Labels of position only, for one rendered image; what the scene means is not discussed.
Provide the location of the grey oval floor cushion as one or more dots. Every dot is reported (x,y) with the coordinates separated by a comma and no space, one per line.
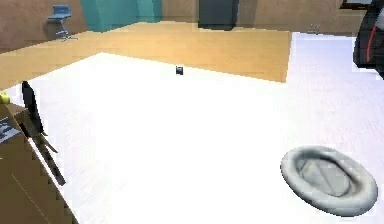
(328,181)

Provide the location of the yellow round object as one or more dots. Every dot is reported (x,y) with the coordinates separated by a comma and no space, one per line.
(4,98)

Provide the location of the dark grey door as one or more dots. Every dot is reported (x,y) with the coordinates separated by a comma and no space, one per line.
(217,12)

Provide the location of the grey and white book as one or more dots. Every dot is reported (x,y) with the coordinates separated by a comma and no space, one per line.
(6,130)

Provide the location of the blue bar stool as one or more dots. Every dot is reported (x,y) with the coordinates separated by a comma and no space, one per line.
(61,16)

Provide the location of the black chair with red stripe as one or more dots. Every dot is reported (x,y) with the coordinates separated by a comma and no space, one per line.
(370,40)

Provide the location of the brown wooden table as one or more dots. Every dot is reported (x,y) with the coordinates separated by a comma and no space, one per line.
(23,180)

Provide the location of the teal cabinet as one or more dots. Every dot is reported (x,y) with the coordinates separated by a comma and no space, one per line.
(116,13)

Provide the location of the dark framed wall picture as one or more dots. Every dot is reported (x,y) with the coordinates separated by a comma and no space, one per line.
(356,3)

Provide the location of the small black cube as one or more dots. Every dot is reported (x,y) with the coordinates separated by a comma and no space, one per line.
(179,70)

